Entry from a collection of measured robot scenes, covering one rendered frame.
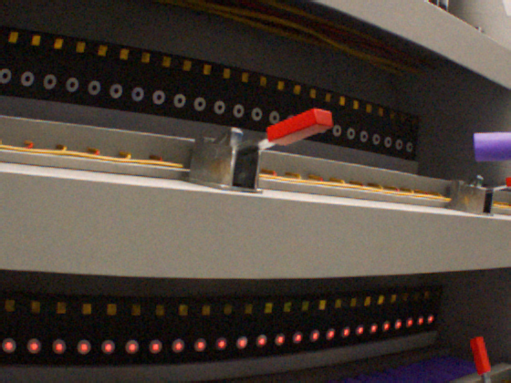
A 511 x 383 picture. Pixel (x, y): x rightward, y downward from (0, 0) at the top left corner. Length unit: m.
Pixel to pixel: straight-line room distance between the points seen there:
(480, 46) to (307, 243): 0.35
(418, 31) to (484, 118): 0.22
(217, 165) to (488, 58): 0.39
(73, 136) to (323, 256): 0.16
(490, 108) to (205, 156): 0.45
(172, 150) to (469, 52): 0.35
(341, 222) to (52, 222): 0.18
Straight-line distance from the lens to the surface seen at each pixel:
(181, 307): 0.50
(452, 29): 0.63
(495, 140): 0.43
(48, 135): 0.36
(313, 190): 0.46
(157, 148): 0.39
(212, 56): 0.66
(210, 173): 0.37
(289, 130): 0.34
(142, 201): 0.32
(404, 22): 0.57
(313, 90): 0.65
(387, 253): 0.45
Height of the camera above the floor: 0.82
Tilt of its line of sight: 13 degrees up
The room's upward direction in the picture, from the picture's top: 6 degrees counter-clockwise
